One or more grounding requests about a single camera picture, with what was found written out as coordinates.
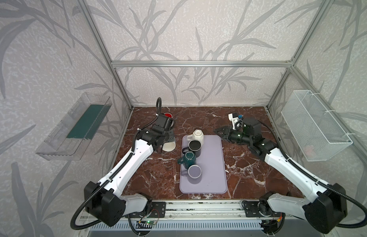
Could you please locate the green circuit board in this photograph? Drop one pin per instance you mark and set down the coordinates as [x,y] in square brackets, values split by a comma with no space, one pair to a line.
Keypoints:
[147,223]

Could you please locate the white mug red interior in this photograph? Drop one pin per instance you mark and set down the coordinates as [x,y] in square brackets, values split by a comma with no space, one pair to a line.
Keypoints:
[169,115]

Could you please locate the white octagonal mug upside down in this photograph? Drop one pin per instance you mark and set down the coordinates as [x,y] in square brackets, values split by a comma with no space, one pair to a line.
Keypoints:
[196,135]

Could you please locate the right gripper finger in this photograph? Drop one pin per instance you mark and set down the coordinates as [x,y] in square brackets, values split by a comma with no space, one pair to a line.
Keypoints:
[223,129]
[223,134]

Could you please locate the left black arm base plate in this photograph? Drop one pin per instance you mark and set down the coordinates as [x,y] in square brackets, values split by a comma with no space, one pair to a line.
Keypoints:
[158,209]

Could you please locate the aluminium frame crossbar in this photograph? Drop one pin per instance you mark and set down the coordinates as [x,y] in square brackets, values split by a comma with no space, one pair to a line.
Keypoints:
[144,64]

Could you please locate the green pad in bin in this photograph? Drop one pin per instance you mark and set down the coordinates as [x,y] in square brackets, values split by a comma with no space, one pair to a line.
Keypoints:
[89,122]

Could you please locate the black mug white rim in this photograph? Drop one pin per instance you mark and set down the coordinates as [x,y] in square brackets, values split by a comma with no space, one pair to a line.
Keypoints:
[193,146]

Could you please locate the lavender purple mug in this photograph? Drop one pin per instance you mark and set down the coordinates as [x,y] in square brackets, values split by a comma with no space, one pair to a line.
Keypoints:
[193,175]

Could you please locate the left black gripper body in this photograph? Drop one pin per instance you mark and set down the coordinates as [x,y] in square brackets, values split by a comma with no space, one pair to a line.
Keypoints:
[167,135]

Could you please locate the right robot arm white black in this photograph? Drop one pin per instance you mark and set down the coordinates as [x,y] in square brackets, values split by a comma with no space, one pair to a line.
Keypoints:
[324,206]

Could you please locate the lavender rectangular tray mat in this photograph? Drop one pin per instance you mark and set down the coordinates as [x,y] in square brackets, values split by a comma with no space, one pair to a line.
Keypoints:
[213,177]

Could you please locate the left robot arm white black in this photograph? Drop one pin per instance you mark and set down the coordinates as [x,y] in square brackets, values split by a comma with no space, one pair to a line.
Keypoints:
[104,200]

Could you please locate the clear plastic wall bin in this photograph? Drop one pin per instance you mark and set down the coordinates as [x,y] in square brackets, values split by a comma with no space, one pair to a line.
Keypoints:
[57,147]

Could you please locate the light blue mug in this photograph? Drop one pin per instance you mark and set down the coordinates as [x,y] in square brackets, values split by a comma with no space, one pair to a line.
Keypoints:
[169,146]

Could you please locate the dark green mug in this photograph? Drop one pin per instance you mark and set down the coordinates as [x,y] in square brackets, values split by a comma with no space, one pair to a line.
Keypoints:
[187,160]

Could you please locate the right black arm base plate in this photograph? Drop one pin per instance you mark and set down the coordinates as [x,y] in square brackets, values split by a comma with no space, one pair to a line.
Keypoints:
[256,209]

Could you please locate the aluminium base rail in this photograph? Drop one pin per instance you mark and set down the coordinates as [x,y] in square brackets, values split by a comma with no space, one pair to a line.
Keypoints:
[183,209]

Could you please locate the white wire mesh basket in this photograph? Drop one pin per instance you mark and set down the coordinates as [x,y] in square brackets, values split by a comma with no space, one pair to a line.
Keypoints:
[316,131]

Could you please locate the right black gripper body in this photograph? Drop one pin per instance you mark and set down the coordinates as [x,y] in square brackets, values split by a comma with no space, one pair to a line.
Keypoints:
[228,133]

